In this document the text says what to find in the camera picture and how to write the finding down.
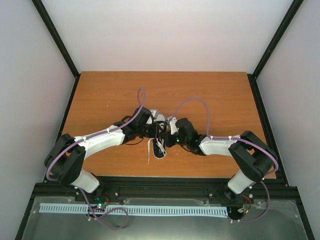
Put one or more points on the left black frame post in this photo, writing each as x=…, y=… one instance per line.
x=44, y=15

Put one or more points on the small circuit board with led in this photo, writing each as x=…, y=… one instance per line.
x=102, y=202

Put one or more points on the black frame post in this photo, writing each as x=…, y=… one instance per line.
x=277, y=36
x=44, y=15

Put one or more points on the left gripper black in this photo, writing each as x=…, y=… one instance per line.
x=155, y=134

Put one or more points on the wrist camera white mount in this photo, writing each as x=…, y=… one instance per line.
x=155, y=115
x=172, y=125

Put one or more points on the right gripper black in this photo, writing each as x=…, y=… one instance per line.
x=169, y=143

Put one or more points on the black white canvas sneaker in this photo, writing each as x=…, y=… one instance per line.
x=158, y=143

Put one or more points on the light blue slotted cable duct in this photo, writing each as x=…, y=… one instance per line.
x=136, y=210

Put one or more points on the white shoelace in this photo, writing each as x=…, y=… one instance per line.
x=150, y=148

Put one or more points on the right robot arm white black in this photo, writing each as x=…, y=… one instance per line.
x=253, y=157

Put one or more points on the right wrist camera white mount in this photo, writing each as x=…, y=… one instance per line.
x=172, y=125

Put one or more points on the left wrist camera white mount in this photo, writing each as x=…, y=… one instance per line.
x=155, y=115

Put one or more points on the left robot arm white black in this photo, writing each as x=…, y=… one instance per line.
x=65, y=161

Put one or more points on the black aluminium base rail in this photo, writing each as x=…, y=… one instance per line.
x=120, y=187

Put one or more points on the right black frame post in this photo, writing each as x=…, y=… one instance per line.
x=277, y=36

